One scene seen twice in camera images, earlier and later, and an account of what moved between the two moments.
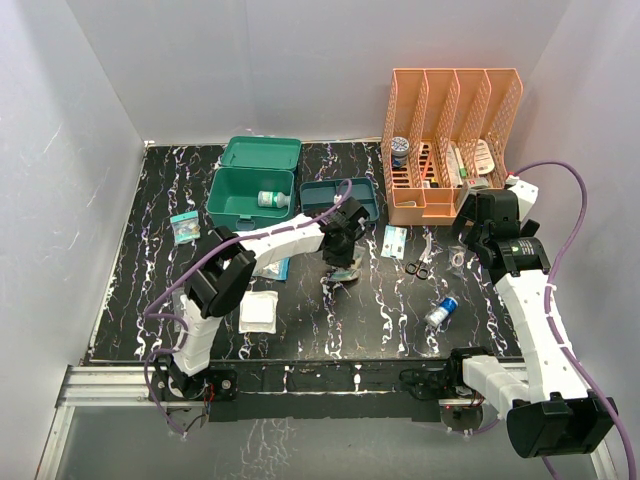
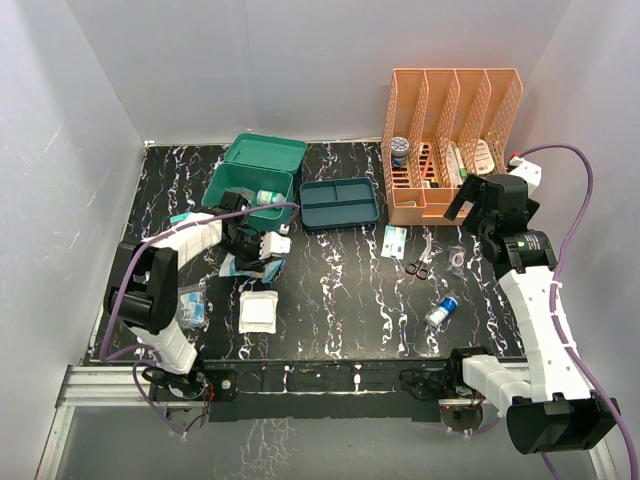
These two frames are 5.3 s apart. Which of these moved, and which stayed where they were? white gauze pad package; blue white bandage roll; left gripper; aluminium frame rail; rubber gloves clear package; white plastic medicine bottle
Moved: left gripper; rubber gloves clear package
Stayed: blue white bandage roll; aluminium frame rail; white plastic medicine bottle; white gauze pad package
